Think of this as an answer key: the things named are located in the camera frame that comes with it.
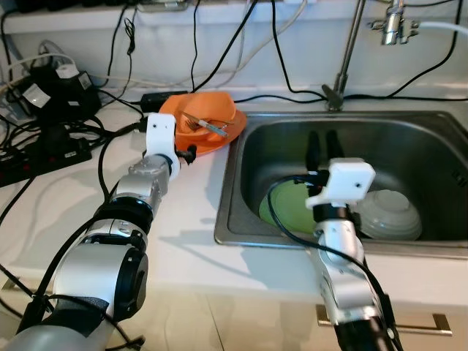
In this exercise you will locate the orange plastic plate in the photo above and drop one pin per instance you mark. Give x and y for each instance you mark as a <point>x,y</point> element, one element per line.
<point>227,142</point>

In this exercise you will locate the orange plastic bowl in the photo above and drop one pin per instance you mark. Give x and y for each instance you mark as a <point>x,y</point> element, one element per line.
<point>212,106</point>

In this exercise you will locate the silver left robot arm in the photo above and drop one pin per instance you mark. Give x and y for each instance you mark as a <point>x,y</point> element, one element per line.
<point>95,270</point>

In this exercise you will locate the green plate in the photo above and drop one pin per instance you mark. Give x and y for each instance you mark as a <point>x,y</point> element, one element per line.
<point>289,208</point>

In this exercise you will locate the steel sink faucet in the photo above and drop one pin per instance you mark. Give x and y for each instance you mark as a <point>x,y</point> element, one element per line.
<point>335,99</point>

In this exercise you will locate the black power adapter brick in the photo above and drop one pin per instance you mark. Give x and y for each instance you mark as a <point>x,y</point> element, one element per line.
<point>157,97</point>

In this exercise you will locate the stainless steel sink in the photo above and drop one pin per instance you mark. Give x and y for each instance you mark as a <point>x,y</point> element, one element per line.
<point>409,146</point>

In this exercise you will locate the white bowl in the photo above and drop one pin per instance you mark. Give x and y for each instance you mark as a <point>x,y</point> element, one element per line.
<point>391,216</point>

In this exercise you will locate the black charger box white labels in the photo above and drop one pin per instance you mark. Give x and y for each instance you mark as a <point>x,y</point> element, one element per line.
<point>62,95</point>

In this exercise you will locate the black power strip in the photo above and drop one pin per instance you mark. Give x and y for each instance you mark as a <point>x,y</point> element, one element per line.
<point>44,157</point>

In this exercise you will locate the cream sink cabinet door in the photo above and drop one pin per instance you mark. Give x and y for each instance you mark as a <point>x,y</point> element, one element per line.
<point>270,329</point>

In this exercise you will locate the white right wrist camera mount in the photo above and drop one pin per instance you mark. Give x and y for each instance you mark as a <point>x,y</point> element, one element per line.
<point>347,179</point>

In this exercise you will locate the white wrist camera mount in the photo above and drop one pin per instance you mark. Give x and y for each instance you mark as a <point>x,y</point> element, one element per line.
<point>347,179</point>
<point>161,135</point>

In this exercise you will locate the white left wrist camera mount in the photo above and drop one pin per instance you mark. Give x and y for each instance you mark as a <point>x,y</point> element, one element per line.
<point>161,135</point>

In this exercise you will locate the chrome wall tap fitting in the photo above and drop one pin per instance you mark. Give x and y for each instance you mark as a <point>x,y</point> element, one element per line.
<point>395,25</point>

